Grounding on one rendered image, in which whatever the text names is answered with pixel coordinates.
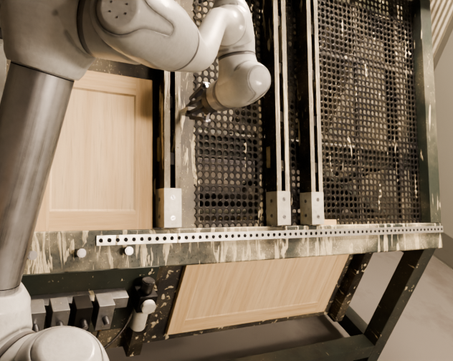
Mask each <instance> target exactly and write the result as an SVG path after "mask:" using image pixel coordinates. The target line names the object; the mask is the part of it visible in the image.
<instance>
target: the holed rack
mask: <svg viewBox="0 0 453 361"><path fill-rule="evenodd" d="M438 232H443V226H412V227H387V228H336V229H310V230H284V231H233V232H207V233H182V234H131V235H104V236H96V246H111V245H129V244H165V243H183V242H202V241H238V240H257V239H292V238H311V237H329V236H365V235H384V234H419V233H438Z"/></svg>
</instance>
